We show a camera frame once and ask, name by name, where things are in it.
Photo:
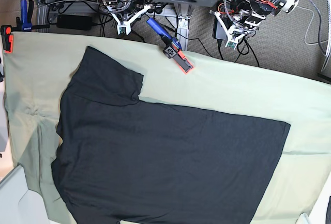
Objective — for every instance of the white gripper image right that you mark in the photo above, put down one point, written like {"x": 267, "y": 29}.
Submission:
{"x": 235, "y": 21}

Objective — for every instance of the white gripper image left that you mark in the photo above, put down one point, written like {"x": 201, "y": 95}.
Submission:
{"x": 125, "y": 12}

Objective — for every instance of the dark navy T-shirt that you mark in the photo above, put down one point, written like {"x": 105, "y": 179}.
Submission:
{"x": 125, "y": 159}

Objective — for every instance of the black power brick left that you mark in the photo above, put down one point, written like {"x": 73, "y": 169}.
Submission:
{"x": 67, "y": 21}

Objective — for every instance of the blue orange clamp centre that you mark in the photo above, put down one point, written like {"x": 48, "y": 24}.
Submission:
{"x": 172, "y": 49}

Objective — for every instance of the blue orange clamp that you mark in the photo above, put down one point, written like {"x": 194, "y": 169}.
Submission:
{"x": 23, "y": 24}
{"x": 172, "y": 49}

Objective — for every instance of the light green table cloth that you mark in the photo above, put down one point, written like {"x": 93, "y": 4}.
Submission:
{"x": 41, "y": 65}

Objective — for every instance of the blue orange clamp left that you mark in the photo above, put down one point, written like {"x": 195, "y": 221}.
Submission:
{"x": 23, "y": 24}

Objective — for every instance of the grey plastic bin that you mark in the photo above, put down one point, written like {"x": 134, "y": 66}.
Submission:
{"x": 18, "y": 203}

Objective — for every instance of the aluminium frame post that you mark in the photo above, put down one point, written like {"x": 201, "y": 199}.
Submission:
{"x": 179, "y": 16}

